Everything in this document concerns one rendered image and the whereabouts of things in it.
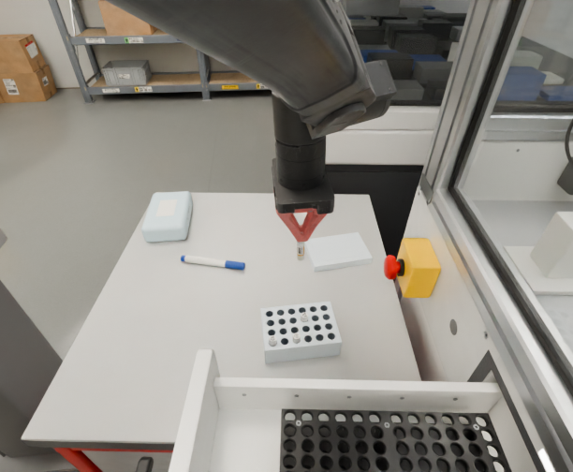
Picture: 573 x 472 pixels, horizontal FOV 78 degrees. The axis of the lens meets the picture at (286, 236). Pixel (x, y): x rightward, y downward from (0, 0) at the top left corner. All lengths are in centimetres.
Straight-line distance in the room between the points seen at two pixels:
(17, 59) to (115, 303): 395
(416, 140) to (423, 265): 52
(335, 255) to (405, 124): 42
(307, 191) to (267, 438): 30
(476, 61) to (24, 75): 433
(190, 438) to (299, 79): 33
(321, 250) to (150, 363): 39
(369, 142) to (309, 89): 75
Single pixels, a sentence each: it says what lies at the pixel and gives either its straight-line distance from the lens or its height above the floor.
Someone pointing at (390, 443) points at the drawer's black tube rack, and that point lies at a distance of 42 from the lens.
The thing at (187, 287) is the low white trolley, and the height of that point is 76.
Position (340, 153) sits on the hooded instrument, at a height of 84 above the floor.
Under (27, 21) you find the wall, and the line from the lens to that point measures 483.
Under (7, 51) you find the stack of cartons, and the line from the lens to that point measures 457.
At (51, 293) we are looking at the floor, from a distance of 203.
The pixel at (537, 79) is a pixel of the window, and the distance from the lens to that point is 46.
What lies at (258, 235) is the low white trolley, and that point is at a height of 76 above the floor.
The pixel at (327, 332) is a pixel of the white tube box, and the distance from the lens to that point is 60.
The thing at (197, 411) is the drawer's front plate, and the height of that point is 93.
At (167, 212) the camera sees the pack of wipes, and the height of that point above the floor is 81.
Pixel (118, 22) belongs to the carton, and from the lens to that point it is 405.
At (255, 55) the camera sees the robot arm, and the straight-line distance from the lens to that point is 19.
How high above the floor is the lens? 129
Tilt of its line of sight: 40 degrees down
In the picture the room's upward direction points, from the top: straight up
